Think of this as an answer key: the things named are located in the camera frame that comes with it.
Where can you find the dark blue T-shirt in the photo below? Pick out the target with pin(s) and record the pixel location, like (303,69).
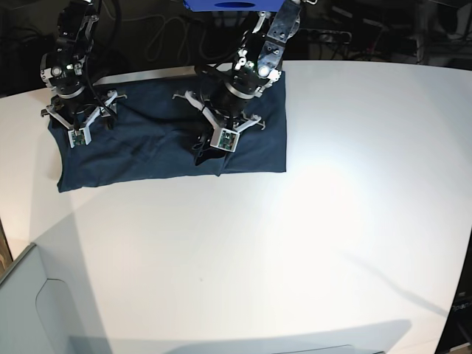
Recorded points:
(154,134)

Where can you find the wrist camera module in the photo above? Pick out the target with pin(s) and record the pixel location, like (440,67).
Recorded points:
(79,137)
(224,139)

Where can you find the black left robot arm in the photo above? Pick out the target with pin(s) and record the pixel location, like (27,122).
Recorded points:
(256,66)

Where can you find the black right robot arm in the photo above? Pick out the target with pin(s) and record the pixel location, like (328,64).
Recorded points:
(67,70)

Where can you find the grey bin at table corner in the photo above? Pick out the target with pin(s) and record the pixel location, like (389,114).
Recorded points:
(38,313)

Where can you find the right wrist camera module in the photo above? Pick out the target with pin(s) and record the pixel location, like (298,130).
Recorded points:
(79,137)

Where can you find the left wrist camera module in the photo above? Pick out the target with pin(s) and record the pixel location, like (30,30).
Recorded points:
(224,139)

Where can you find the blue box with slot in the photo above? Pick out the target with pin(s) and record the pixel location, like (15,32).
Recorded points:
(232,5)

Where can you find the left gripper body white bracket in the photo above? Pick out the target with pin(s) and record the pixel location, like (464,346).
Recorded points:
(220,117)

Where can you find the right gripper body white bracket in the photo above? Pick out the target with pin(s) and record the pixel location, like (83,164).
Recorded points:
(84,109)

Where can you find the black power strip red switch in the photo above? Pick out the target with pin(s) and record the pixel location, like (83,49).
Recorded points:
(328,36)

